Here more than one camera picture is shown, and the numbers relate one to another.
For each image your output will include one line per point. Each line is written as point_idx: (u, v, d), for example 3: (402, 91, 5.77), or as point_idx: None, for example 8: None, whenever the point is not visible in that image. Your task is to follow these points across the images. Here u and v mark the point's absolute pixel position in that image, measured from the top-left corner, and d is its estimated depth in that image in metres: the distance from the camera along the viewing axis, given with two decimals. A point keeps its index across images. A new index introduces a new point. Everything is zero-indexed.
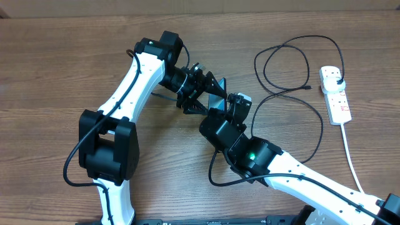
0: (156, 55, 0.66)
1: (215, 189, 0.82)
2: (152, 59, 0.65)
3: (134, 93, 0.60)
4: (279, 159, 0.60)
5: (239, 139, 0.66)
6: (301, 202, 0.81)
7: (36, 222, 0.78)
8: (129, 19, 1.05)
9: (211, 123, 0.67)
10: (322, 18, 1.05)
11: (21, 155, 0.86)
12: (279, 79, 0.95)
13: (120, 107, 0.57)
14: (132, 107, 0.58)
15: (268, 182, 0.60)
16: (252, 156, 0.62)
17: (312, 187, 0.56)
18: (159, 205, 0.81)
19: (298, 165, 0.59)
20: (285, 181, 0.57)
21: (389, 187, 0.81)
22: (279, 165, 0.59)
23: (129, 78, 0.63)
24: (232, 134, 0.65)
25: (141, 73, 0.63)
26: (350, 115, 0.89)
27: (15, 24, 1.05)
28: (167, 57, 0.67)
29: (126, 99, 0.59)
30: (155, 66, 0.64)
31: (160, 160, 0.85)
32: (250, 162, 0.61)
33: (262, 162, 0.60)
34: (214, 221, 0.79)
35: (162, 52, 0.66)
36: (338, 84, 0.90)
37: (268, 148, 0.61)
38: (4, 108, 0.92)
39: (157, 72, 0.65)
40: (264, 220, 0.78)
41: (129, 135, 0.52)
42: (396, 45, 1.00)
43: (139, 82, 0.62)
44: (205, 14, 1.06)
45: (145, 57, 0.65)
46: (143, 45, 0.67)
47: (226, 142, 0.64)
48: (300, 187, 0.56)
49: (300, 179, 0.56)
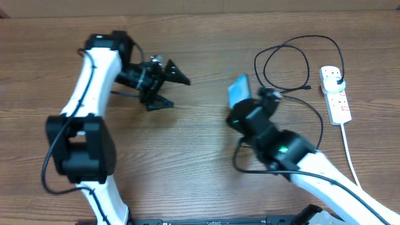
0: (108, 48, 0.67)
1: (215, 189, 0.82)
2: (105, 52, 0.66)
3: (94, 87, 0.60)
4: (313, 158, 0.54)
5: (270, 129, 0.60)
6: (301, 203, 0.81)
7: (36, 222, 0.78)
8: (129, 19, 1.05)
9: (244, 108, 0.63)
10: (322, 18, 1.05)
11: (21, 155, 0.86)
12: (279, 79, 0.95)
13: (83, 104, 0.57)
14: (94, 101, 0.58)
15: (295, 179, 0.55)
16: (282, 148, 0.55)
17: (345, 195, 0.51)
18: (159, 205, 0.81)
19: (331, 167, 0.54)
20: (316, 183, 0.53)
21: (388, 188, 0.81)
22: (313, 165, 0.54)
23: (85, 75, 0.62)
24: (263, 122, 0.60)
25: (97, 67, 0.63)
26: (350, 115, 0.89)
27: (15, 24, 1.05)
28: (119, 47, 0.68)
29: (87, 95, 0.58)
30: (109, 59, 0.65)
31: (160, 160, 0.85)
32: (280, 154, 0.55)
33: (294, 158, 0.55)
34: (214, 221, 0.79)
35: (114, 44, 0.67)
36: (338, 84, 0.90)
37: (301, 143, 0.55)
38: (4, 108, 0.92)
39: (114, 64, 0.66)
40: (264, 221, 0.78)
41: (98, 132, 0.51)
42: (395, 45, 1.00)
43: (96, 76, 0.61)
44: (205, 15, 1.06)
45: (97, 52, 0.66)
46: (92, 41, 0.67)
47: (255, 130, 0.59)
48: (331, 192, 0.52)
49: (332, 184, 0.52)
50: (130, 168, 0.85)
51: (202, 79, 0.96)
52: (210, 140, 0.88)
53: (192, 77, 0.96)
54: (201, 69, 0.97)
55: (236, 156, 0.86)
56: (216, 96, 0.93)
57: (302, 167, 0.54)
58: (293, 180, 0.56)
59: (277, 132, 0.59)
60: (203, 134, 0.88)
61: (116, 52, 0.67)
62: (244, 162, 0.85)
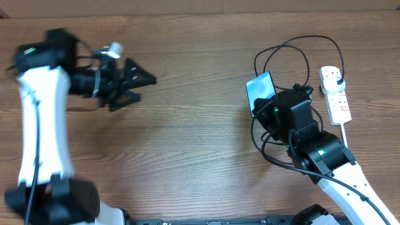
0: (47, 67, 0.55)
1: (215, 189, 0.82)
2: (45, 80, 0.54)
3: (45, 131, 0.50)
4: (349, 168, 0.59)
5: (310, 126, 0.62)
6: (301, 203, 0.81)
7: None
8: (129, 19, 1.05)
9: (289, 99, 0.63)
10: (322, 18, 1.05)
11: (21, 155, 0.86)
12: (279, 79, 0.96)
13: (42, 162, 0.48)
14: (52, 149, 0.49)
15: (323, 182, 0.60)
16: (320, 150, 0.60)
17: (370, 211, 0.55)
18: (159, 205, 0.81)
19: (365, 184, 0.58)
20: (345, 194, 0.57)
21: (387, 187, 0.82)
22: (347, 175, 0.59)
23: (29, 117, 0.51)
24: (305, 117, 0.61)
25: (40, 102, 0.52)
26: (350, 115, 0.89)
27: (15, 24, 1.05)
28: (59, 56, 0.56)
29: (41, 148, 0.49)
30: (52, 87, 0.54)
31: (160, 160, 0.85)
32: (316, 155, 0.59)
33: (328, 162, 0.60)
34: (214, 221, 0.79)
35: (52, 57, 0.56)
36: (338, 84, 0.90)
37: (341, 152, 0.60)
38: (4, 108, 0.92)
39: (59, 87, 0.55)
40: (264, 221, 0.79)
41: (68, 193, 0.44)
42: (395, 45, 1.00)
43: (42, 115, 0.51)
44: (204, 15, 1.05)
45: (35, 79, 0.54)
46: (24, 62, 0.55)
47: (296, 124, 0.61)
48: (358, 205, 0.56)
49: (363, 200, 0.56)
50: (130, 168, 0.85)
51: (202, 79, 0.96)
52: (210, 140, 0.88)
53: (192, 76, 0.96)
54: (201, 69, 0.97)
55: (236, 156, 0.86)
56: (216, 96, 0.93)
57: (335, 173, 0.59)
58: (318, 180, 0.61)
59: (315, 130, 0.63)
60: (203, 134, 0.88)
61: (60, 69, 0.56)
62: (244, 161, 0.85)
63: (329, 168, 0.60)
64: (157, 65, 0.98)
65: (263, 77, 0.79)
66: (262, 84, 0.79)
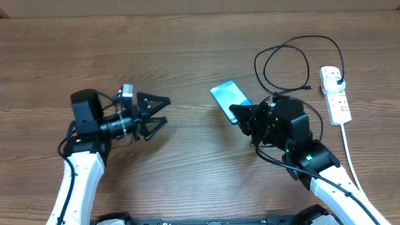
0: (88, 150, 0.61)
1: (215, 189, 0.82)
2: (85, 156, 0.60)
3: (73, 203, 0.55)
4: (334, 169, 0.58)
5: (307, 137, 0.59)
6: (301, 203, 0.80)
7: (36, 222, 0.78)
8: (129, 19, 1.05)
9: (289, 109, 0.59)
10: (322, 18, 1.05)
11: (21, 155, 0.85)
12: (279, 79, 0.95)
13: (64, 221, 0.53)
14: (77, 215, 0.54)
15: (312, 185, 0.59)
16: (308, 156, 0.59)
17: (355, 207, 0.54)
18: (159, 205, 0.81)
19: (349, 182, 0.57)
20: (331, 191, 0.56)
21: (387, 187, 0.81)
22: (332, 174, 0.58)
23: (65, 187, 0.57)
24: (304, 130, 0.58)
25: (77, 175, 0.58)
26: (350, 115, 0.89)
27: (15, 23, 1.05)
28: (101, 148, 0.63)
29: (67, 209, 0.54)
30: (87, 168, 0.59)
31: (160, 160, 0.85)
32: (305, 161, 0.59)
33: (317, 167, 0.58)
34: (214, 221, 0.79)
35: (95, 145, 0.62)
36: (338, 84, 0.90)
37: (327, 157, 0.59)
38: (4, 108, 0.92)
39: (97, 167, 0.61)
40: (264, 221, 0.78)
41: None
42: (395, 45, 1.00)
43: (76, 187, 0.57)
44: (204, 14, 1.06)
45: (78, 156, 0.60)
46: (71, 145, 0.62)
47: (294, 135, 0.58)
48: (344, 202, 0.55)
49: (347, 196, 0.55)
50: (129, 169, 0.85)
51: (202, 79, 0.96)
52: (210, 140, 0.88)
53: (192, 76, 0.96)
54: (201, 69, 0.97)
55: (236, 156, 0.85)
56: None
57: (322, 174, 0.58)
58: (309, 184, 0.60)
59: (310, 139, 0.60)
60: (203, 133, 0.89)
61: (98, 154, 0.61)
62: (245, 161, 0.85)
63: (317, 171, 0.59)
64: (157, 65, 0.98)
65: (227, 85, 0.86)
66: (228, 90, 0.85)
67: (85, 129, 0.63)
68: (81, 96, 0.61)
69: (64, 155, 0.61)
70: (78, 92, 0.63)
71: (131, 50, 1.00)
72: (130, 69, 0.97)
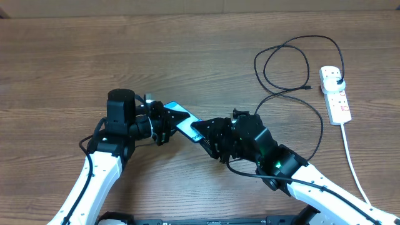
0: (110, 152, 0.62)
1: (215, 189, 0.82)
2: (106, 158, 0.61)
3: (82, 204, 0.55)
4: (304, 170, 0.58)
5: (272, 148, 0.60)
6: (301, 203, 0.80)
7: (35, 222, 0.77)
8: (129, 19, 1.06)
9: (249, 127, 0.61)
10: (321, 18, 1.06)
11: (21, 155, 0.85)
12: (279, 79, 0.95)
13: (70, 221, 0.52)
14: (84, 219, 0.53)
15: (290, 191, 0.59)
16: (277, 164, 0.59)
17: (334, 199, 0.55)
18: (159, 205, 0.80)
19: (321, 177, 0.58)
20: (307, 191, 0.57)
21: (389, 187, 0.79)
22: (303, 174, 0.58)
23: (79, 185, 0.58)
24: (269, 144, 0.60)
25: (94, 176, 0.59)
26: (350, 115, 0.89)
27: (15, 24, 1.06)
28: (124, 152, 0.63)
29: (76, 210, 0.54)
30: (104, 171, 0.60)
31: (160, 160, 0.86)
32: (276, 170, 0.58)
33: (289, 173, 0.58)
34: (214, 221, 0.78)
35: (119, 147, 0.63)
36: (338, 84, 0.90)
37: (294, 159, 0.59)
38: (4, 108, 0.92)
39: (114, 171, 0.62)
40: (264, 221, 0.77)
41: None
42: (395, 45, 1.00)
43: (90, 189, 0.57)
44: (205, 15, 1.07)
45: (99, 157, 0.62)
46: (96, 142, 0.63)
47: (260, 149, 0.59)
48: (322, 198, 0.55)
49: (322, 190, 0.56)
50: (130, 169, 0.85)
51: (201, 79, 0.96)
52: None
53: (192, 76, 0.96)
54: (201, 69, 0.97)
55: None
56: (216, 95, 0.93)
57: (295, 177, 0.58)
58: (288, 191, 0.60)
59: (276, 149, 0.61)
60: None
61: (119, 159, 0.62)
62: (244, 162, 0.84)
63: (289, 175, 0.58)
64: (157, 65, 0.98)
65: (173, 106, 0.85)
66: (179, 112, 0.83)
67: (113, 128, 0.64)
68: (119, 95, 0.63)
69: (87, 151, 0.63)
70: (117, 89, 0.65)
71: (131, 50, 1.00)
72: (130, 68, 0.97)
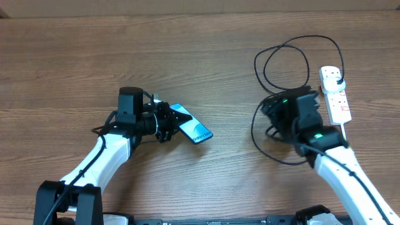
0: (122, 134, 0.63)
1: (214, 189, 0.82)
2: (117, 137, 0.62)
3: (97, 164, 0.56)
4: (342, 150, 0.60)
5: (314, 117, 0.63)
6: (301, 203, 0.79)
7: None
8: (129, 19, 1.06)
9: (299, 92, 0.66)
10: (321, 18, 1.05)
11: (20, 155, 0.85)
12: (279, 79, 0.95)
13: (85, 175, 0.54)
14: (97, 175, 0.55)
15: (319, 164, 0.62)
16: (317, 134, 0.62)
17: (357, 186, 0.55)
18: (159, 205, 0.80)
19: (355, 165, 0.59)
20: (335, 169, 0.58)
21: (388, 187, 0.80)
22: (339, 154, 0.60)
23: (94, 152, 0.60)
24: (311, 110, 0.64)
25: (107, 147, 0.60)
26: (350, 116, 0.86)
27: (15, 24, 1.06)
28: (132, 139, 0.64)
29: (90, 168, 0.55)
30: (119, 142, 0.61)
31: (160, 160, 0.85)
32: (312, 138, 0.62)
33: (324, 145, 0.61)
34: (214, 221, 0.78)
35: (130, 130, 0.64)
36: (338, 84, 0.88)
37: (337, 136, 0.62)
38: (4, 108, 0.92)
39: (125, 150, 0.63)
40: (264, 221, 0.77)
41: (95, 200, 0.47)
42: (395, 45, 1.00)
43: (104, 155, 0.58)
44: (205, 14, 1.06)
45: (110, 137, 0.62)
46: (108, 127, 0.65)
47: (300, 112, 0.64)
48: (347, 180, 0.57)
49: (350, 175, 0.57)
50: (130, 169, 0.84)
51: (202, 79, 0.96)
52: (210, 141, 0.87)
53: (192, 76, 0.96)
54: (201, 69, 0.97)
55: (237, 156, 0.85)
56: (217, 95, 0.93)
57: (329, 152, 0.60)
58: (315, 162, 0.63)
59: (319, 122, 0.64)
60: None
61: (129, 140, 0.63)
62: (245, 162, 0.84)
63: (324, 149, 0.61)
64: (157, 65, 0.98)
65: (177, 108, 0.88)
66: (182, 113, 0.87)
67: (122, 119, 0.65)
68: (129, 90, 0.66)
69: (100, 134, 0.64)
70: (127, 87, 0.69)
71: (131, 50, 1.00)
72: (130, 68, 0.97)
